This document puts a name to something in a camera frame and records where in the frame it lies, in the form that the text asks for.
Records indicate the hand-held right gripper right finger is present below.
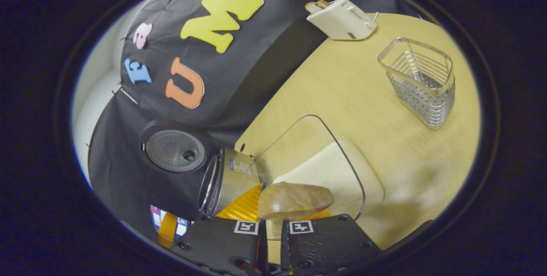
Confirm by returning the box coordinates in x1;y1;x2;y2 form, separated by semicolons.
280;210;383;276

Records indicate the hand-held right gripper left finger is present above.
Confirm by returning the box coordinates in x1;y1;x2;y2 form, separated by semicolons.
182;183;268;276

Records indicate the metal wire chopstick holder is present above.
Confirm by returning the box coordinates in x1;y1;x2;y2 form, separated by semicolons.
378;38;456;130

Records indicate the black and silver rice cooker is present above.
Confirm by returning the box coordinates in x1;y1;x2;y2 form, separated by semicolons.
140;119;265;220

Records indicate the wooden spoon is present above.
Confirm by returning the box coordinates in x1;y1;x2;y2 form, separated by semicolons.
258;182;335;221

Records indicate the computer monitor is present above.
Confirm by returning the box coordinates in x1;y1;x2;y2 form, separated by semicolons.
150;206;189;238

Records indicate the white toaster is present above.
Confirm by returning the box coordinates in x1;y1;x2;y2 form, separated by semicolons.
306;0;378;41

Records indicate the white rice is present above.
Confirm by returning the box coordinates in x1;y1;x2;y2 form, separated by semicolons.
273;141;385;225

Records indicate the pale bread slice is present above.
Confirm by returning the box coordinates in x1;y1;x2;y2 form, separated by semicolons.
305;0;329;14

